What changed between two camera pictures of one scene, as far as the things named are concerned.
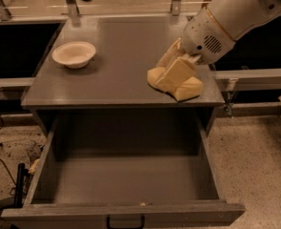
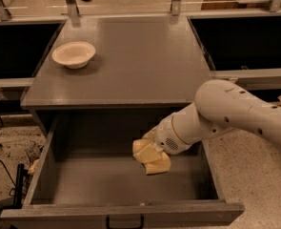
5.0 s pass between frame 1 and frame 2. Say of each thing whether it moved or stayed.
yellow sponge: moved
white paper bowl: stayed
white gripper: moved
